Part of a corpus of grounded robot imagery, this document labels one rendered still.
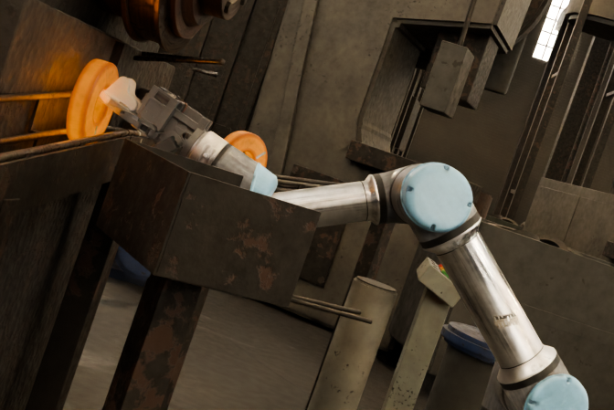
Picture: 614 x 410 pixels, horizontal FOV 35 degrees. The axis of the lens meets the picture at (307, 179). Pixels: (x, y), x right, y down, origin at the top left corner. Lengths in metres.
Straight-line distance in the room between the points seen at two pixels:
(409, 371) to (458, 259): 0.87
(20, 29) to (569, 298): 2.88
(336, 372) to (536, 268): 1.58
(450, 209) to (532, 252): 2.24
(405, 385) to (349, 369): 0.16
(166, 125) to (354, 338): 0.98
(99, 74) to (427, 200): 0.59
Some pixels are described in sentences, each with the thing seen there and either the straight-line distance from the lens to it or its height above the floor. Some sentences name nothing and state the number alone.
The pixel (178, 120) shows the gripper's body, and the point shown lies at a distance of 1.67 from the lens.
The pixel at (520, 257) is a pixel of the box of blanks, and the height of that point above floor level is 0.65.
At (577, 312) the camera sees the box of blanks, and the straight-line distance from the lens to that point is 4.00.
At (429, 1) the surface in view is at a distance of 4.54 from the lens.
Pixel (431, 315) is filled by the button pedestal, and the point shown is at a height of 0.49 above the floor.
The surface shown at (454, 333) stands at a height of 0.42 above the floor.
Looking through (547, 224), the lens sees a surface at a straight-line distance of 6.18.
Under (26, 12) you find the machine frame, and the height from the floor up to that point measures 0.85.
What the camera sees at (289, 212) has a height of 0.71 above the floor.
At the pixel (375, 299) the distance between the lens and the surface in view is 2.44.
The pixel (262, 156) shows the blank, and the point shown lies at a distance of 2.33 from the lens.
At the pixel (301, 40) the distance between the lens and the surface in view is 4.63.
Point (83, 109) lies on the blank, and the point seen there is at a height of 0.73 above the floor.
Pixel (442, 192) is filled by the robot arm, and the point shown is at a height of 0.80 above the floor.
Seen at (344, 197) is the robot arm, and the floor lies 0.73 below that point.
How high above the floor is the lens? 0.80
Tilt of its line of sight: 2 degrees down
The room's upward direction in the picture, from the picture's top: 19 degrees clockwise
